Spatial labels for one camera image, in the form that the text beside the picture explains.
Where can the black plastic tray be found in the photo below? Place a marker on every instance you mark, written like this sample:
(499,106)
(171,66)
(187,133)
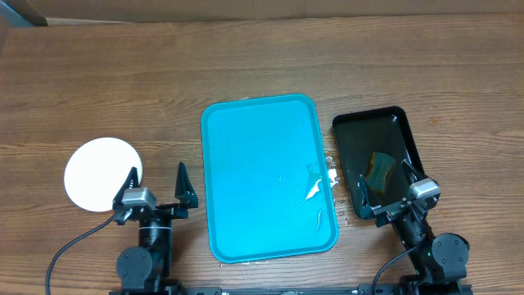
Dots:
(359,134)

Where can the green and yellow sponge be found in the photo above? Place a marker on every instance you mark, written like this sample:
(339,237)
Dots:
(379,171)

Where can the light blue plate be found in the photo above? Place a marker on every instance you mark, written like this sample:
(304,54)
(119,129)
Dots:
(97,170)

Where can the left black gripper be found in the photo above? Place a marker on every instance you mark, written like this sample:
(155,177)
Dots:
(187,199)

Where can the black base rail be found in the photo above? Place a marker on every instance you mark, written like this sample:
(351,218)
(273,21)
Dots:
(286,291)

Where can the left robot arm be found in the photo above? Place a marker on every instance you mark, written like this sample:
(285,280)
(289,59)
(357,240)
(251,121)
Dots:
(145,269)

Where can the teal plastic tray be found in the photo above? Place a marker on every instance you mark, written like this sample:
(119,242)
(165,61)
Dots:
(268,193)

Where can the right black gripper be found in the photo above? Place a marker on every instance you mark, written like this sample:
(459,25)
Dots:
(391,212)

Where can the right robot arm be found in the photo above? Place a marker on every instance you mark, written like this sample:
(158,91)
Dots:
(439,260)

